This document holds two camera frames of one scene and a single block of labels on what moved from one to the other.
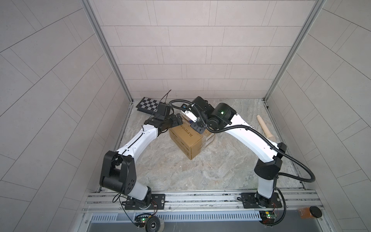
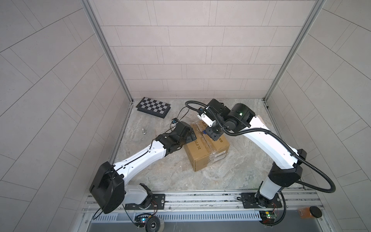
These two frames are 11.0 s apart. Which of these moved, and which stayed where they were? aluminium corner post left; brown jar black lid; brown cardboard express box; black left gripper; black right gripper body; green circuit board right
Moved: brown cardboard express box; black left gripper; black right gripper body
Stayed: green circuit board right; aluminium corner post left; brown jar black lid
